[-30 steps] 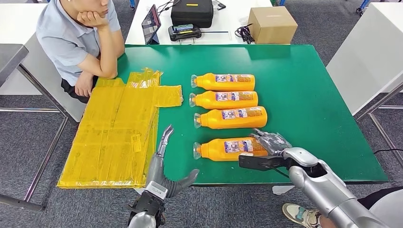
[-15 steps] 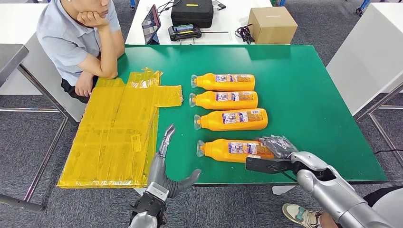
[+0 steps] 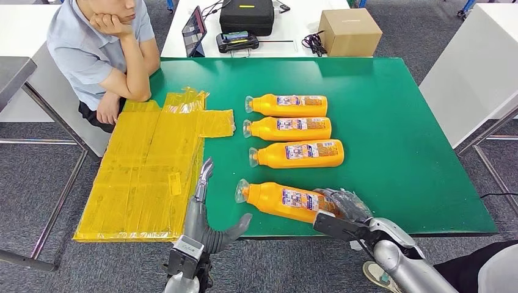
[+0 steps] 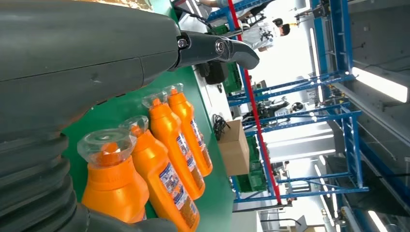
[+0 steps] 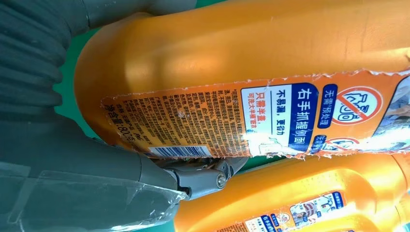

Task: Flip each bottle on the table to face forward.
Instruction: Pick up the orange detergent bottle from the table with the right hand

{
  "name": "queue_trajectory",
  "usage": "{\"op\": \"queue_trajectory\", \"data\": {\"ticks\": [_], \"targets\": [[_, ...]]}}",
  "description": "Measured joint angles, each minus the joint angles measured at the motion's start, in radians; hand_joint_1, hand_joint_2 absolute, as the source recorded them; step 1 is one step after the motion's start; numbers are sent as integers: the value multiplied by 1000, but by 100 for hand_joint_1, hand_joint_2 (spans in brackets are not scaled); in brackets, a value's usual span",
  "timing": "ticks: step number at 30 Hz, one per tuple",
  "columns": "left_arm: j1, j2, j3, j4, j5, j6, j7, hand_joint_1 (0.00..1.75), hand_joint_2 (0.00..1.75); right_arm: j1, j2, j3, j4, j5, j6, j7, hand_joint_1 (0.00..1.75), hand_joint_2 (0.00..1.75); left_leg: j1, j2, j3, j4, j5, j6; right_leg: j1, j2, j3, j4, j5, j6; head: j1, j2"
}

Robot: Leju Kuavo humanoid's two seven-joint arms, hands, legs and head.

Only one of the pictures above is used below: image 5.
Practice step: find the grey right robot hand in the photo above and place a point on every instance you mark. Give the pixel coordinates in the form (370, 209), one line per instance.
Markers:
(64, 179)

